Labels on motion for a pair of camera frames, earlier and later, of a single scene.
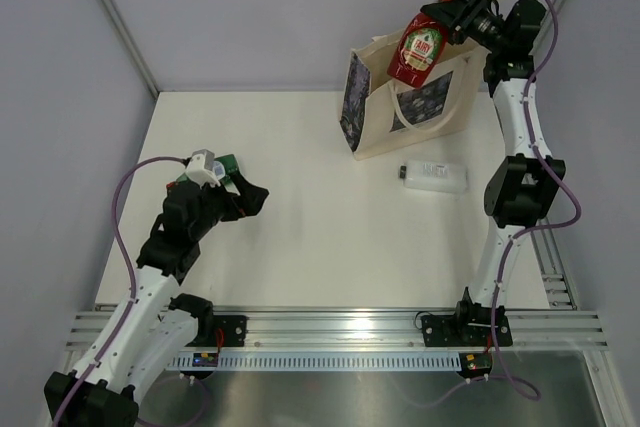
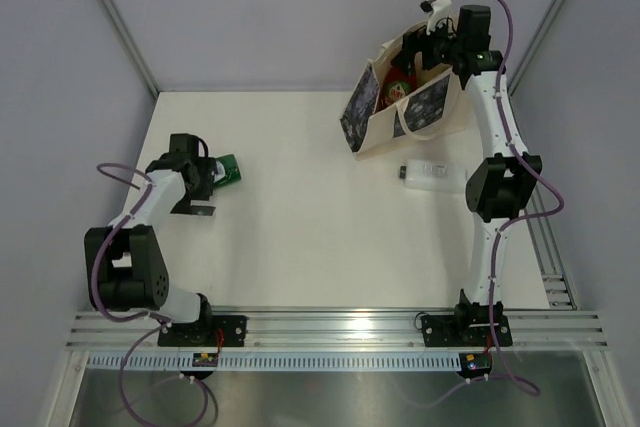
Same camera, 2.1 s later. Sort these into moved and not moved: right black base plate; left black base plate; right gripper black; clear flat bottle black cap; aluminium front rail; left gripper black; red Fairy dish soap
Moved: left gripper black; right gripper black; red Fairy dish soap
Not moved: clear flat bottle black cap; aluminium front rail; left black base plate; right black base plate
